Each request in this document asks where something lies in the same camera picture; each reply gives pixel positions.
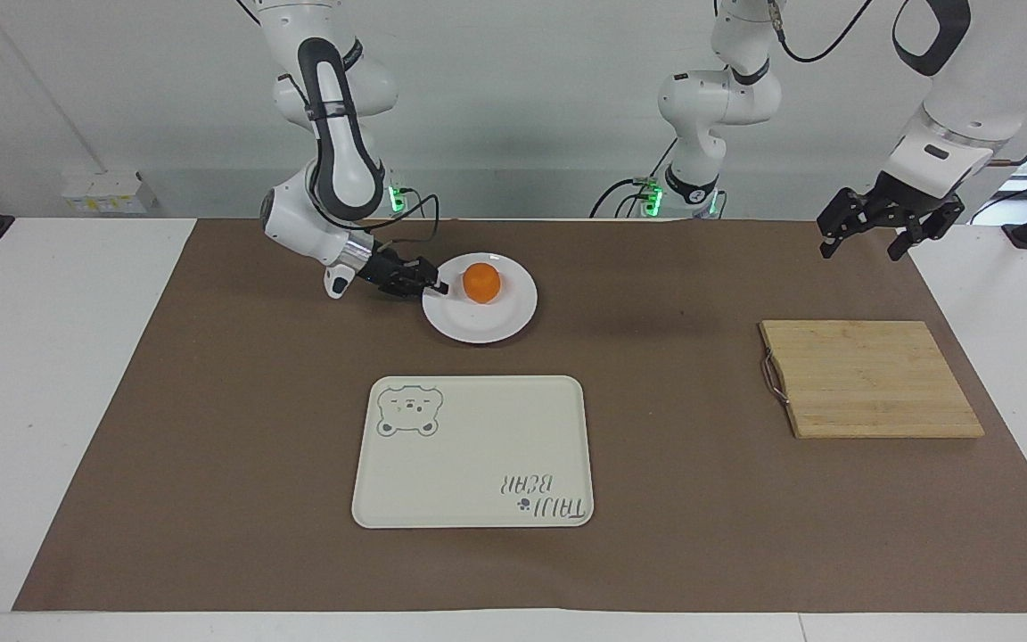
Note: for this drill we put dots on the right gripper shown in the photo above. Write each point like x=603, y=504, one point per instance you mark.
x=383, y=269

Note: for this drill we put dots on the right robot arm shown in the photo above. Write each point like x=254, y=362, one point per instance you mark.
x=286, y=218

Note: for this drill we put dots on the white wall socket box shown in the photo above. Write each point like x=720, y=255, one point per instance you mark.
x=108, y=193

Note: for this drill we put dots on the wooden cutting board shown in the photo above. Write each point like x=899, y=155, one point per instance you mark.
x=870, y=379

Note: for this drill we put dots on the white round plate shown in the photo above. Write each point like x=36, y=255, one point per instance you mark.
x=496, y=319

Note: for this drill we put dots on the orange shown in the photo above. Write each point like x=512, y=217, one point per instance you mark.
x=481, y=283

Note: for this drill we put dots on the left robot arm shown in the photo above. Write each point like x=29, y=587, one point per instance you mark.
x=718, y=98

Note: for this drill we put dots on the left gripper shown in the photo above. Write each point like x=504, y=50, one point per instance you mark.
x=913, y=203

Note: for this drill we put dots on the cream tray with bear print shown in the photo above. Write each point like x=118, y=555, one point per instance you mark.
x=469, y=464

